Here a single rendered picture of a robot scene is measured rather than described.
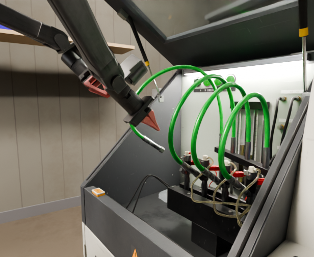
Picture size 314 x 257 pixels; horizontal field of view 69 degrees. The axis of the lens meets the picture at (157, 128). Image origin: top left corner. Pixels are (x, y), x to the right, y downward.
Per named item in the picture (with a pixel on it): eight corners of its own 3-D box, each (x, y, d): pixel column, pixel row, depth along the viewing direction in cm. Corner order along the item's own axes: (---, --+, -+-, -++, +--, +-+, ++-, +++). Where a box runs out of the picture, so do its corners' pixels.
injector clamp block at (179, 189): (166, 225, 85) (166, 186, 83) (185, 216, 91) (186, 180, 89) (254, 282, 59) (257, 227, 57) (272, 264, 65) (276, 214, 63)
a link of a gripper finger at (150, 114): (168, 125, 69) (148, 103, 65) (153, 143, 67) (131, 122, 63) (158, 123, 75) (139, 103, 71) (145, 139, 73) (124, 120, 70)
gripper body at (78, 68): (101, 77, 86) (87, 63, 86) (96, 68, 76) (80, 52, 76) (88, 89, 85) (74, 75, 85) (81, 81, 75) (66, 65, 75)
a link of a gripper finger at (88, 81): (115, 90, 83) (97, 72, 83) (113, 84, 76) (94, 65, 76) (102, 103, 82) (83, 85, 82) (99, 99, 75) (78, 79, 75)
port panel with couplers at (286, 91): (268, 167, 83) (274, 81, 79) (272, 165, 85) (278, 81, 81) (309, 177, 73) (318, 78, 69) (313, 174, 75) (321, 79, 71)
